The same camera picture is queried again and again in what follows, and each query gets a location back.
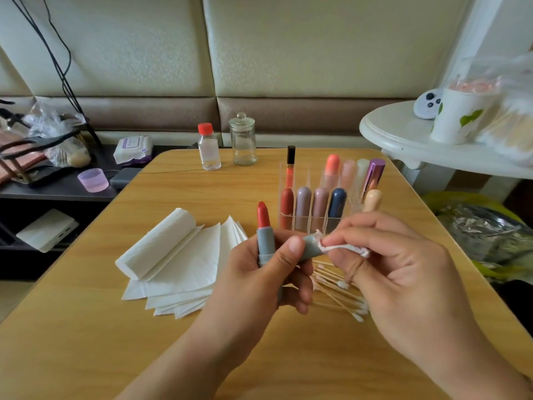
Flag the person's right hand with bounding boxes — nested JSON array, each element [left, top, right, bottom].
[[320, 211, 526, 400]]

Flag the person's left hand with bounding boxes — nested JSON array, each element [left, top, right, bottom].
[[195, 229, 316, 367]]

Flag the red lipstick grey-blue tube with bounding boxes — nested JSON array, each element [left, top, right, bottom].
[[255, 201, 276, 267]]

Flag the grey-blue lipstick cap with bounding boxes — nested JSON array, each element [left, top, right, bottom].
[[300, 234, 326, 262]]

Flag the stack of white tissues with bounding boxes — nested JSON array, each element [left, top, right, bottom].
[[115, 207, 249, 319]]

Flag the white tissue sheet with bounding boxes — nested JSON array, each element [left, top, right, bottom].
[[320, 239, 371, 260]]

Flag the red lipstick mauve tube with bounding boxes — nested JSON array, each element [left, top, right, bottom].
[[295, 186, 313, 232]]

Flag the red lipstick dusty pink tube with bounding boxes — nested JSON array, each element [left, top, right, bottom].
[[311, 187, 330, 232]]

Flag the red lipstick navy tube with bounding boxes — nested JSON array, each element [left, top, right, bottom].
[[326, 188, 348, 234]]

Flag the clear acrylic lipstick organizer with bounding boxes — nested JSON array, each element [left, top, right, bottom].
[[285, 146, 386, 234]]

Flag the person's left forearm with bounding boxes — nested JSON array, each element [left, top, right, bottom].
[[117, 337, 243, 400]]

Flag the yellow-green bin with bag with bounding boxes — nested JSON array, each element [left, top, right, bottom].
[[425, 191, 533, 284]]

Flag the clear bottle red cap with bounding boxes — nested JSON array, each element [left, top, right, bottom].
[[197, 122, 223, 172]]

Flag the glass jar with lid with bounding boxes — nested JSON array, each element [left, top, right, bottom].
[[229, 112, 258, 167]]

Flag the white round side table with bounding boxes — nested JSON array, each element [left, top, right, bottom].
[[359, 101, 533, 180]]

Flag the wet wipes pack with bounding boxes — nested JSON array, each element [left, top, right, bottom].
[[113, 136, 154, 167]]

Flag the white mug green leaf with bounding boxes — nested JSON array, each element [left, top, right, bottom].
[[430, 81, 501, 146]]

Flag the small purple plastic cup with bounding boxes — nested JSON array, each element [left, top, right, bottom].
[[77, 168, 110, 193]]

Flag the white panda figure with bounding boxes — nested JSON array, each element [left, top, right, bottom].
[[413, 89, 444, 121]]

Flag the black low shelf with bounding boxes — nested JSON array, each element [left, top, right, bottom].
[[0, 144, 193, 280]]

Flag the white power bank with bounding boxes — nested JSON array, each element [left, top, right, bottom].
[[16, 208, 79, 253]]

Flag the beige padded backrest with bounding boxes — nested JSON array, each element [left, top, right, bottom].
[[0, 0, 471, 151]]

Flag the crumpled clear plastic bag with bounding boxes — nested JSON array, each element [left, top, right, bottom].
[[23, 99, 93, 168]]

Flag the pink tray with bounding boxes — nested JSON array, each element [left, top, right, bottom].
[[0, 133, 47, 187]]

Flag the black cables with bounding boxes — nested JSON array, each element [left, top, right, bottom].
[[8, 0, 93, 138]]

